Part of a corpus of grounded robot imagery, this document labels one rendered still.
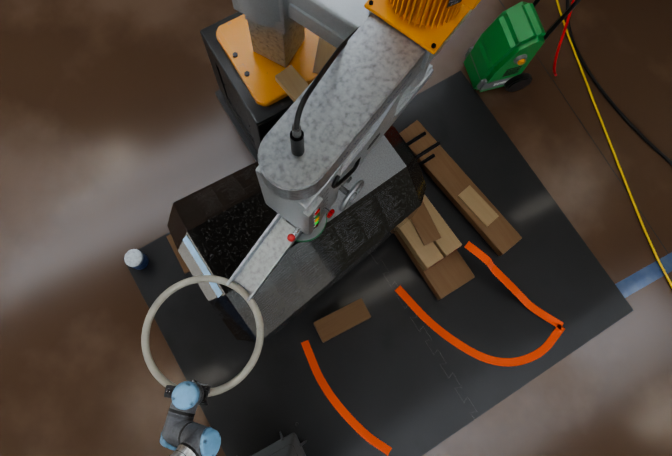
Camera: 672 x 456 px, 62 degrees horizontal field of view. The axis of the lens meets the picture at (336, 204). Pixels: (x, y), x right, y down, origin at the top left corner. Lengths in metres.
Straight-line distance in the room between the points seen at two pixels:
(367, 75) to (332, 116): 0.18
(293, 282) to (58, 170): 1.78
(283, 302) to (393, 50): 1.31
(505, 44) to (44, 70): 2.83
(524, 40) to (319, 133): 1.92
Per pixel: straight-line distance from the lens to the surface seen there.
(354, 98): 1.79
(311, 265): 2.61
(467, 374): 3.40
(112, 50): 4.02
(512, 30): 3.47
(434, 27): 1.92
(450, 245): 3.24
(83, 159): 3.76
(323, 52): 2.88
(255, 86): 2.83
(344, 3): 2.23
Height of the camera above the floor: 3.30
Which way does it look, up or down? 75 degrees down
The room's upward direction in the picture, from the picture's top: 9 degrees clockwise
